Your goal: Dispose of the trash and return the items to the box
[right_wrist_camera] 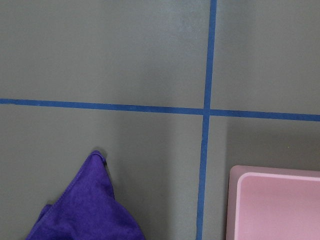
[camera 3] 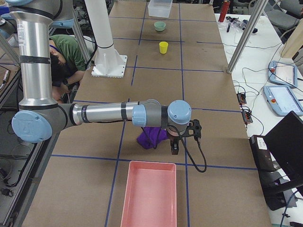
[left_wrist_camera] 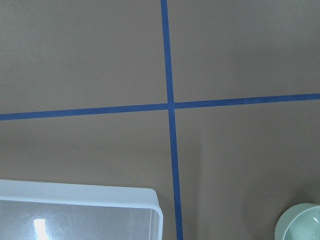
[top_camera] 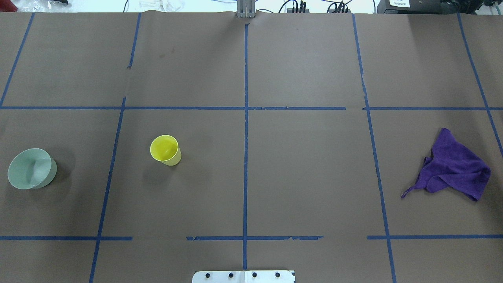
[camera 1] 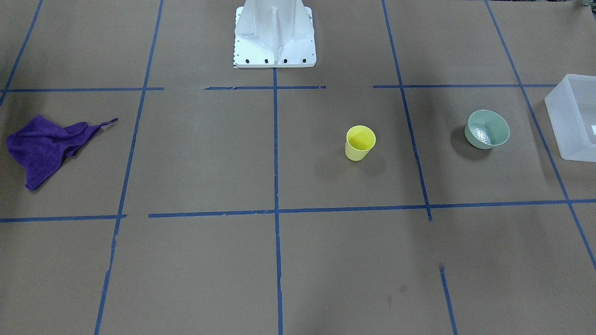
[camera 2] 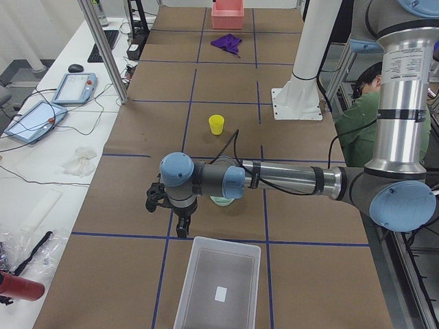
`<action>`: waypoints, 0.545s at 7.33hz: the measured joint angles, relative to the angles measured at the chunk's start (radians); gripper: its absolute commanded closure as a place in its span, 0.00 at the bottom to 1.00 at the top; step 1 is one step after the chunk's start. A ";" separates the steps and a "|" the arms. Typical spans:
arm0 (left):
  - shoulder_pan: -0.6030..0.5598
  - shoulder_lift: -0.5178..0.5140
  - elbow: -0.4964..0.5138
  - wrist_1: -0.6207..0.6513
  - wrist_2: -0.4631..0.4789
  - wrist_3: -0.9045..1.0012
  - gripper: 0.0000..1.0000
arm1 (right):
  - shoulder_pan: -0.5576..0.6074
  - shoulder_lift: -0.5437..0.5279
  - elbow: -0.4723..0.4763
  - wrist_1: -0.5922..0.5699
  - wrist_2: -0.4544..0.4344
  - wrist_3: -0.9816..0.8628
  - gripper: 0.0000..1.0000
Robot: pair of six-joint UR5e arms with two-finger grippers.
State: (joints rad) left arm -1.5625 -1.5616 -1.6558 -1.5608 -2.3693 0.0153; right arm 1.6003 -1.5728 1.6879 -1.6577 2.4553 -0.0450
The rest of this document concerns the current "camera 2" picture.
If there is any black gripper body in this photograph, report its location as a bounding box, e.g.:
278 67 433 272
173 199 198 219

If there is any light green bowl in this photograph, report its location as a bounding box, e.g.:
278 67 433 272
210 196 234 207

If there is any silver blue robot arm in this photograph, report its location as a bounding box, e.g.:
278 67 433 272
146 1 438 237

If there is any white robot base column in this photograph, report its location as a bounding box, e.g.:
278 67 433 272
271 1 347 121

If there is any clear plastic box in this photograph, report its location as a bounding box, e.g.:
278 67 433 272
174 236 261 328

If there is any black power box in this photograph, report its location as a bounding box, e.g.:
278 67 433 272
126 44 141 61

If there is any yellow plastic cup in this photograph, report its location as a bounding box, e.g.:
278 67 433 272
208 114 225 136

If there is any crumpled white tissue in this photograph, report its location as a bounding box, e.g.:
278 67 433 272
62 147 97 178

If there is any white foam strip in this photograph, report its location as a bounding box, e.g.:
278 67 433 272
19 189 62 233

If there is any clear plastic bag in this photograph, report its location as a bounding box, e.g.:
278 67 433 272
1 229 69 288

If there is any teach pendant tablet far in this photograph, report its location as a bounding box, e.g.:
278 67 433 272
51 72 97 106

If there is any teach pendant tablet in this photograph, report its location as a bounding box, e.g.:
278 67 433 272
4 101 67 144
51 72 97 106

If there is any teach pendant tablet near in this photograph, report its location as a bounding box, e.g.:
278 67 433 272
4 101 67 144

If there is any purple cloth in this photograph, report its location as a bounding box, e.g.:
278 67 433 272
211 34 242 58

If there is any red cylinder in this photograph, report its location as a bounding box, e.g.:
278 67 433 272
1 272 45 301

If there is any black keyboard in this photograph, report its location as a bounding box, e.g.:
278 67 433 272
86 29 120 64

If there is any black computer mouse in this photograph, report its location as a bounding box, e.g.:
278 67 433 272
68 64 84 73

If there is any person in green shirt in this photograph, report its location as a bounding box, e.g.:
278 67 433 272
334 62 431 169

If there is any pink plastic bin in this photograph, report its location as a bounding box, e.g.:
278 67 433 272
211 0 244 29

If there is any aluminium frame post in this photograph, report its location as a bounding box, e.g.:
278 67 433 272
78 0 128 104

